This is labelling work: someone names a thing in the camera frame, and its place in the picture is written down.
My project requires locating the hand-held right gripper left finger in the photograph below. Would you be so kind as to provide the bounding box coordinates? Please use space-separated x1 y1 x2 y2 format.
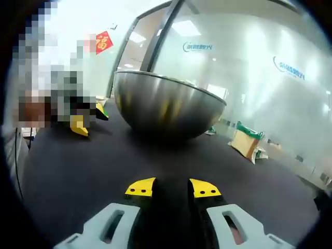
53 177 158 249

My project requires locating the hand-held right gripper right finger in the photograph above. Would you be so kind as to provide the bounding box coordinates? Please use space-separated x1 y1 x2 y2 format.
188 178 296 249

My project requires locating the steel bowl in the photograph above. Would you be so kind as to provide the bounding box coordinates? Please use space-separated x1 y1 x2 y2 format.
113 70 227 143

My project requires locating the bagged bread green label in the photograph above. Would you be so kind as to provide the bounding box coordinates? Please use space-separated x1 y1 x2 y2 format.
228 120 265 164

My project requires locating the black table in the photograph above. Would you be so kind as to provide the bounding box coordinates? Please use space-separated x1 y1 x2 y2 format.
22 97 322 249

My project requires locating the blue logo sticker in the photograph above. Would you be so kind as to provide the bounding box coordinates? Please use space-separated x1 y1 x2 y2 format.
182 41 215 54
272 55 306 81

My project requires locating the red paper wall decoration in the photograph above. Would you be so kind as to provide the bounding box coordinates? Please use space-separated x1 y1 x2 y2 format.
95 31 115 56

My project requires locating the thin black cable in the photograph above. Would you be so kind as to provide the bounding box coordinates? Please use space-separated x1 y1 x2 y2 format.
13 128 24 198

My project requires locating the dark glass partition frame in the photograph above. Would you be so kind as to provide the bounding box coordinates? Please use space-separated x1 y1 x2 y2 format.
105 0 200 100

